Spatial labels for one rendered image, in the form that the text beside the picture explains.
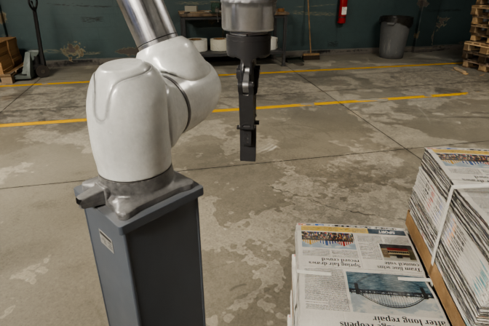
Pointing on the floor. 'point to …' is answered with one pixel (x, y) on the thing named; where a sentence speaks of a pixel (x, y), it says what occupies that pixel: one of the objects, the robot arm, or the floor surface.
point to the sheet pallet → (9, 60)
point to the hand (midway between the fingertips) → (247, 142)
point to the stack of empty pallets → (478, 36)
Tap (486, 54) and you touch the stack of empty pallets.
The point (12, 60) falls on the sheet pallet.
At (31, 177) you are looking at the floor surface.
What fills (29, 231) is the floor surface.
